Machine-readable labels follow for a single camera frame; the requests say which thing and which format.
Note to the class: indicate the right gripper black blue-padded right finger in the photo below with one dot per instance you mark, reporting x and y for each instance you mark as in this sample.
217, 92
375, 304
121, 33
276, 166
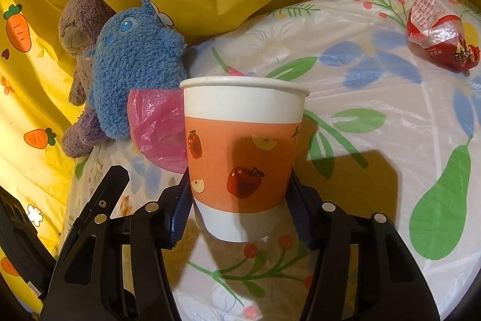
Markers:
390, 285

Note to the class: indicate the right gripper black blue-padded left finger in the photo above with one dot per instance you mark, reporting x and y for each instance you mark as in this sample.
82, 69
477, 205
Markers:
112, 268

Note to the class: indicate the purple teddy bear plush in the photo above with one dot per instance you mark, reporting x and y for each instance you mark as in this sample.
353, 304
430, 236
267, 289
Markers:
79, 27

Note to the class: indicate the floral plastic-covered bed sheet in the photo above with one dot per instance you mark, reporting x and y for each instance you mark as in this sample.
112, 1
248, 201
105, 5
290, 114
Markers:
384, 131

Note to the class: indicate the red snack wrapper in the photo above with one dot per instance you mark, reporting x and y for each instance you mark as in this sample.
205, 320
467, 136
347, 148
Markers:
438, 31

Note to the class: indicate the orange fruit print paper cup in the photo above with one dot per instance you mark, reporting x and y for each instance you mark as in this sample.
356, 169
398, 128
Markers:
242, 134

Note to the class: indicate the pink plastic bag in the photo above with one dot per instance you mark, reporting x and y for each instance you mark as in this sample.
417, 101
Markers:
157, 127

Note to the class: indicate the blue fuzzy monster plush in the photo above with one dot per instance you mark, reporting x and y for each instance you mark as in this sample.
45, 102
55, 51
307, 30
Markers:
134, 51

